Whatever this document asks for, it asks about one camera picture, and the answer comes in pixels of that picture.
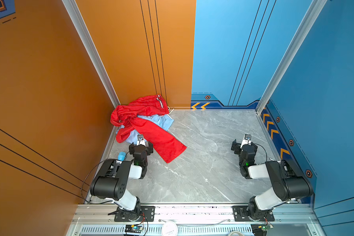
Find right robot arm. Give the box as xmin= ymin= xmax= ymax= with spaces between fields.
xmin=231 ymin=137 xmax=314 ymax=221

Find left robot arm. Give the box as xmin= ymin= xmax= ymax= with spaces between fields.
xmin=90 ymin=142 xmax=153 ymax=222

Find light blue cylinder tool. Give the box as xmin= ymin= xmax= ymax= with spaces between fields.
xmin=117 ymin=151 xmax=127 ymax=161

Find red trousers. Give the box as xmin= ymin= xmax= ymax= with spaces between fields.
xmin=110 ymin=94 xmax=187 ymax=163

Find light blue garment under trousers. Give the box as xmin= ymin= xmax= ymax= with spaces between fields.
xmin=125 ymin=115 xmax=174 ymax=144

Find left circuit board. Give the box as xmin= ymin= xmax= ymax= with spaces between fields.
xmin=124 ymin=225 xmax=146 ymax=236

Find circuit board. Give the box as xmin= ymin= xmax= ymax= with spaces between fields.
xmin=251 ymin=224 xmax=274 ymax=236
xmin=124 ymin=225 xmax=146 ymax=236

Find right circuit board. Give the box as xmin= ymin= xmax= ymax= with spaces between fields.
xmin=251 ymin=224 xmax=274 ymax=236

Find white round sticker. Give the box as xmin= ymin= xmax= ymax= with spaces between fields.
xmin=161 ymin=221 xmax=178 ymax=236

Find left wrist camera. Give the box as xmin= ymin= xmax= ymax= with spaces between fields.
xmin=137 ymin=134 xmax=146 ymax=146

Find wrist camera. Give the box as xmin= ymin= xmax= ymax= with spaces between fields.
xmin=137 ymin=134 xmax=146 ymax=146
xmin=241 ymin=134 xmax=252 ymax=148

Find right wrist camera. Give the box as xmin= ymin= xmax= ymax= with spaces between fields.
xmin=241 ymin=134 xmax=252 ymax=148

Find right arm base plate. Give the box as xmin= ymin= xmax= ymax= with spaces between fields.
xmin=232 ymin=205 xmax=275 ymax=222

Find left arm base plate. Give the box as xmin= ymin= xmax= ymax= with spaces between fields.
xmin=114 ymin=205 xmax=155 ymax=222

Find aluminium front rail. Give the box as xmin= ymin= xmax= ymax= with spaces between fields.
xmin=66 ymin=203 xmax=325 ymax=236

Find left aluminium corner post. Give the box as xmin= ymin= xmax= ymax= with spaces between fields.
xmin=61 ymin=0 xmax=121 ymax=108

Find aluminium corner post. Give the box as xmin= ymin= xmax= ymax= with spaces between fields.
xmin=255 ymin=0 xmax=327 ymax=115
xmin=61 ymin=0 xmax=121 ymax=108

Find right aluminium corner post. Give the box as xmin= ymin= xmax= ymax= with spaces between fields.
xmin=255 ymin=0 xmax=327 ymax=115

